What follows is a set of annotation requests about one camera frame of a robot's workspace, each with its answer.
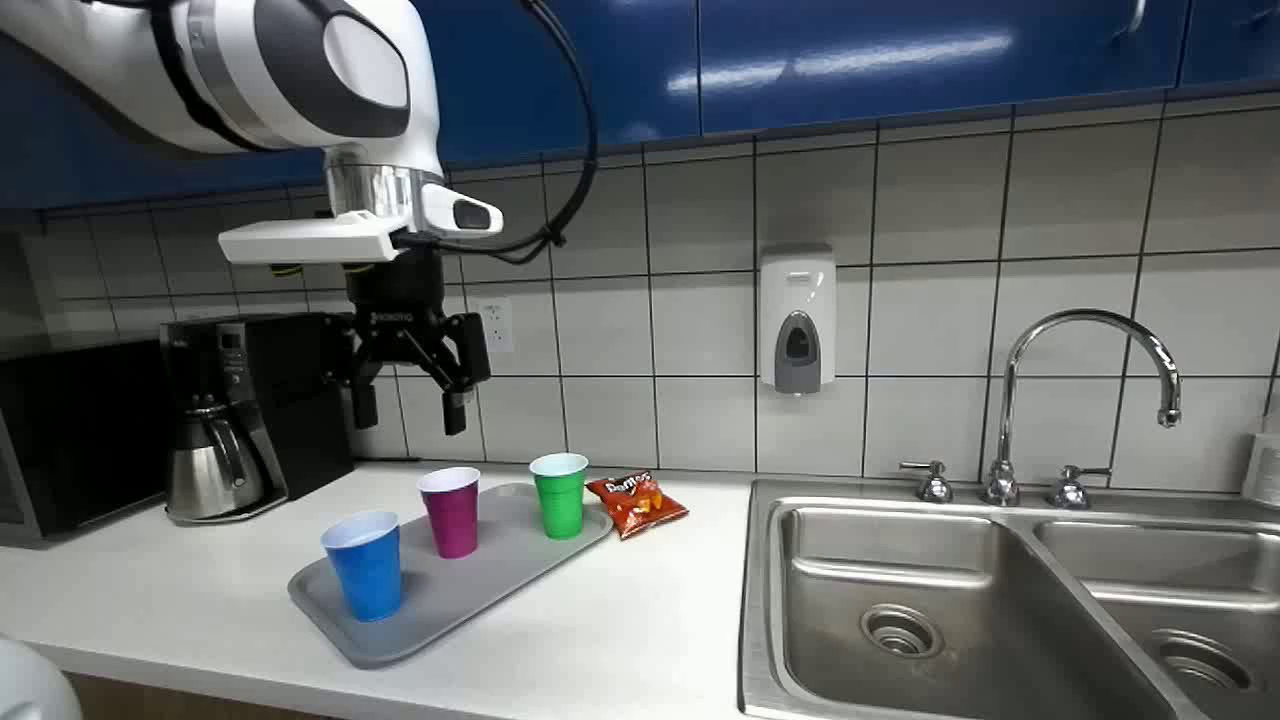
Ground stainless steel double sink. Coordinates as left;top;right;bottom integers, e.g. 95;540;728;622
736;478;1280;720

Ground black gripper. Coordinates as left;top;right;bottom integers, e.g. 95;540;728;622
335;246;496;441

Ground white wall soap dispenser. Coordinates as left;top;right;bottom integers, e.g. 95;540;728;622
756;252;838;396

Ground black microwave oven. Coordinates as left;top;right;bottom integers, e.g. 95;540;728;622
0;333;177;552

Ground chrome gooseneck faucet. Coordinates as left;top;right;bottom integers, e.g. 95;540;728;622
980;307;1186;507

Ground blue upper cabinets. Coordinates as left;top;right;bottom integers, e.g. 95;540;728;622
0;0;1280;224

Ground chrome faucet handle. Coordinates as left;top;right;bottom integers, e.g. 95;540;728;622
895;457;957;507
1044;460;1114;512

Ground magenta plastic cup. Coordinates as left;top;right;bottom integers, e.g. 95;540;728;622
417;463;483;559

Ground green plastic cup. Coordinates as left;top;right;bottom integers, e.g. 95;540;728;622
522;448;592;543

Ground steel coffee carafe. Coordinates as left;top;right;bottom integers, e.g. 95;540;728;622
163;396;275;527

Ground blue plastic cup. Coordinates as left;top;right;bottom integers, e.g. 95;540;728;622
314;512;409;626

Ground grey plastic tray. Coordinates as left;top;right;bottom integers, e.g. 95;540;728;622
285;482;615;674

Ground orange Doritos chip bag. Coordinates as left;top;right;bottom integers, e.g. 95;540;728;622
583;469;691;543

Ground black coffee maker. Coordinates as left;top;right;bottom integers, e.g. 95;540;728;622
154;312;358;527

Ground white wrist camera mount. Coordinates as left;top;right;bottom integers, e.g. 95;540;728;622
216;207;409;267

